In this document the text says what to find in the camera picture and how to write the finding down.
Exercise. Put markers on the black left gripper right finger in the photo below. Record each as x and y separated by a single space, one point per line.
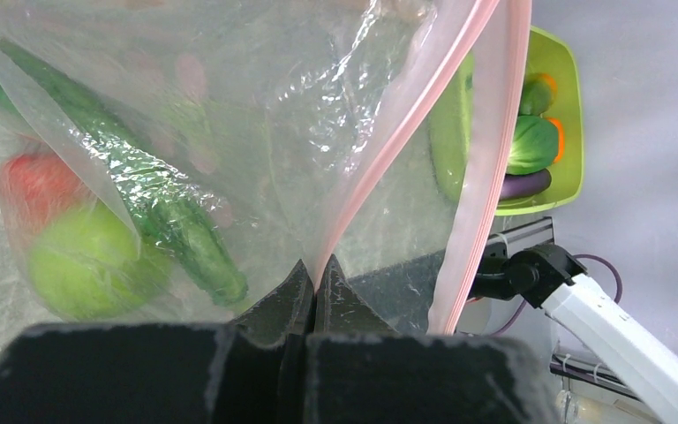
356 375

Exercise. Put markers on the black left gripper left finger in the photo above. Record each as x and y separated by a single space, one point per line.
243 371

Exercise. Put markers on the green cucumber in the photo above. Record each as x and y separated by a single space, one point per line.
165 207

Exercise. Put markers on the green apple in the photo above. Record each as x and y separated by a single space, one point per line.
87 265

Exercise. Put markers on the clear zip top bag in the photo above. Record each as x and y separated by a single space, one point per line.
303 125

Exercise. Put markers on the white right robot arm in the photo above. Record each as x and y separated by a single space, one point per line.
549 279

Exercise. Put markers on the lime green food tray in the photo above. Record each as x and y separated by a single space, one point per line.
449 127

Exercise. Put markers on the purple eggplant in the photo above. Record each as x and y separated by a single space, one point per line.
527 185

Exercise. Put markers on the white green bok choy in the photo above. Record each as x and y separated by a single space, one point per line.
535 145

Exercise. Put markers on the green orange mango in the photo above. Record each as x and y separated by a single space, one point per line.
539 93

